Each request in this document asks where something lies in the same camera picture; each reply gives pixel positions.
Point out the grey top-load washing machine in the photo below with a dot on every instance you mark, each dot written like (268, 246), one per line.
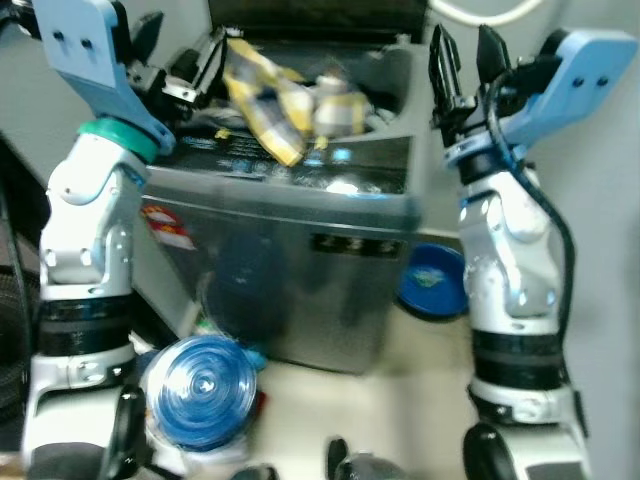
(290, 260)

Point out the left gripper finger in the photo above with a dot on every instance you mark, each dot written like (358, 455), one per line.
(147, 36)
(209, 60)

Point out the dark blue plastic basin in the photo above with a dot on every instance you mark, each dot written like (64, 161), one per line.
(432, 282)

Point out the grey-blue left wrist camera mount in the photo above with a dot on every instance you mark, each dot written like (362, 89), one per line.
(95, 70)

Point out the grey-blue right wrist camera mount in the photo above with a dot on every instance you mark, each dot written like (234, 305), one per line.
(580, 80)

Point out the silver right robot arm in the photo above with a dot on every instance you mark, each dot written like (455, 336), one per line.
(510, 260)

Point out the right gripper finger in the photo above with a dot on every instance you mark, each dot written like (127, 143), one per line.
(446, 70)
(494, 55)

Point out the blue round plastic bucket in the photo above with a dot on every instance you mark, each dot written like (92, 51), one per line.
(202, 390)

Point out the black robot right leg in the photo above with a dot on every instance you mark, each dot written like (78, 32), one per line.
(362, 462)

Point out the grey-blue wrist camera mount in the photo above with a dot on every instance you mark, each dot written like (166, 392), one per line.
(95, 70)
(580, 80)

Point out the red white washer sticker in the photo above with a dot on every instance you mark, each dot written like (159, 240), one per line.
(168, 226)

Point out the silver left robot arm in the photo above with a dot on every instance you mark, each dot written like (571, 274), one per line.
(85, 250)

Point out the yellow grey plaid shirt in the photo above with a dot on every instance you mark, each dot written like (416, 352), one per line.
(270, 100)

